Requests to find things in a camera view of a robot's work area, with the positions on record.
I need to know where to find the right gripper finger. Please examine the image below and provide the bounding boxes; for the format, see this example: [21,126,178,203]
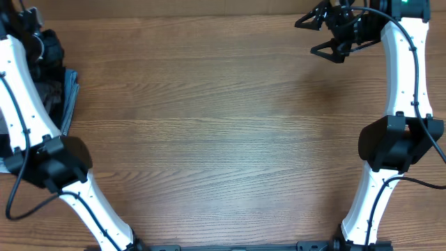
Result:
[295,0,331,31]
[310,38,352,63]

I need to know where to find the black t-shirt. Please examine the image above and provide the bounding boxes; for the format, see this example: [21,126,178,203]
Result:
[31,29,66,123]

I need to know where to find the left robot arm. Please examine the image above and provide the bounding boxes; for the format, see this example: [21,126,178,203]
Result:
[1,1,146,250]

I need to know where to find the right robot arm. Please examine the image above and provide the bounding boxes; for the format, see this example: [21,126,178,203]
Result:
[295,0,445,250]

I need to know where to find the light blue folded jeans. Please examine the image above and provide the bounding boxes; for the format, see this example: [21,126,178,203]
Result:
[0,68,80,174]

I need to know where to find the black folded garment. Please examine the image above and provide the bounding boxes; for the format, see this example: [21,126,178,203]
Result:
[0,134,13,159]

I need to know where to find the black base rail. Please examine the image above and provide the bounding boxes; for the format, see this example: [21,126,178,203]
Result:
[83,240,394,251]

